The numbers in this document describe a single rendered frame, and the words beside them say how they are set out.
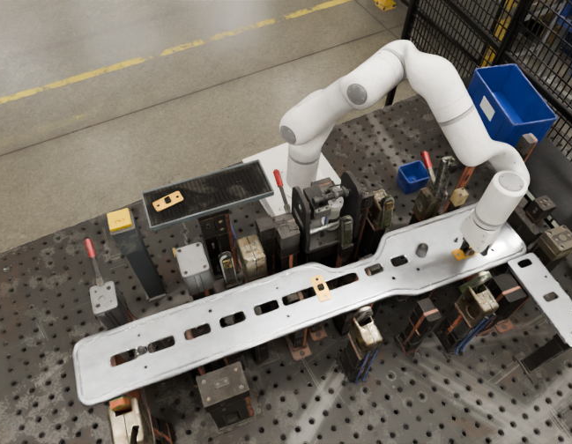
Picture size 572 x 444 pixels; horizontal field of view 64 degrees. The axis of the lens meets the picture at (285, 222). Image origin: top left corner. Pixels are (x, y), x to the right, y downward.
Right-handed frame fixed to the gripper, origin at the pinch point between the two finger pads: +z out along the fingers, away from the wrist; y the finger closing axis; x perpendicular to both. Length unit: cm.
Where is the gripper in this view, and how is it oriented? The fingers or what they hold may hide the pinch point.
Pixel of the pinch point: (468, 247)
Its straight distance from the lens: 150.2
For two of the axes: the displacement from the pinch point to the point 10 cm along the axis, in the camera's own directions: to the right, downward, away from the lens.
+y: 3.6, 7.7, -5.3
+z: 0.0, 5.6, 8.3
